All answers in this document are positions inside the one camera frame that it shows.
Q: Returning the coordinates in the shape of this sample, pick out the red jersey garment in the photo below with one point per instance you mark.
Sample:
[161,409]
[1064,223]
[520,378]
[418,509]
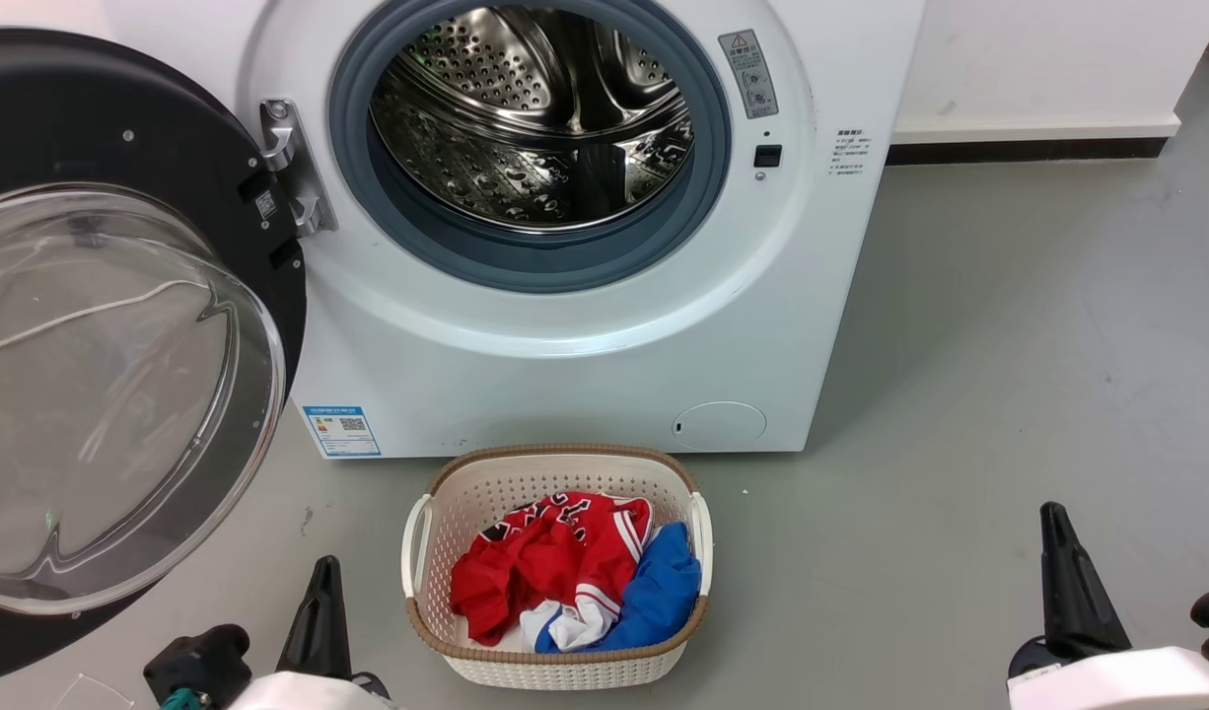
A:
[535,562]

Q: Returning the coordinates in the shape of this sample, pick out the blue energy label sticker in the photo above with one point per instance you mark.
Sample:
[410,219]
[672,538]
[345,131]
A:
[341,432]

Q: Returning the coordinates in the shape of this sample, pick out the grey warning sticker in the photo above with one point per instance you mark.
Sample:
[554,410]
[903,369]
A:
[748,74]

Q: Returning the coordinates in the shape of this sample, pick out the white front-load washing machine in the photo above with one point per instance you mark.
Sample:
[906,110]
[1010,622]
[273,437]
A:
[565,375]

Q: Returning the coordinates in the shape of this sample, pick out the black round glass washer door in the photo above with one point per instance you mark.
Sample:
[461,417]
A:
[72,99]

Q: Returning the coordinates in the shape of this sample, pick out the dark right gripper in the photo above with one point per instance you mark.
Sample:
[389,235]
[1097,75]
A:
[1029,659]

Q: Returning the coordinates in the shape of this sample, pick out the silver door hinge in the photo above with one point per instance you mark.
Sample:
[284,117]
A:
[304,187]

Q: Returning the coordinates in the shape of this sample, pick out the round white filter cover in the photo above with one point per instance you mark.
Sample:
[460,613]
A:
[720,426]

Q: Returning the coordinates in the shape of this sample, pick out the small white QR label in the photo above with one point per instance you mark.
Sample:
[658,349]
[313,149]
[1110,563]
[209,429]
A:
[265,204]

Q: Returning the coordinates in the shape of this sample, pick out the blue and white garment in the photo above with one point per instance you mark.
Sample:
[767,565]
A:
[664,592]

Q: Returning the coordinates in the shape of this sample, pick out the black door latch socket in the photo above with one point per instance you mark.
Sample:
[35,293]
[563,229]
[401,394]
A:
[768,156]

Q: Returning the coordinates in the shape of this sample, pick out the cream plastic laundry basket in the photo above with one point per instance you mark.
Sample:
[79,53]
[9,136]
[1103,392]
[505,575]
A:
[555,468]

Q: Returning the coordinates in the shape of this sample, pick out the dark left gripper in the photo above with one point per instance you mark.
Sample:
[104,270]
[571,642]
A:
[370,683]

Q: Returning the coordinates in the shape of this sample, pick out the small black text sticker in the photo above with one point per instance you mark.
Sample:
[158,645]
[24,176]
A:
[849,153]

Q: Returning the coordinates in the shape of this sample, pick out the steel perforated washer drum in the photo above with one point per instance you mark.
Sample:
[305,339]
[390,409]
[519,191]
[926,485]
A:
[486,89]

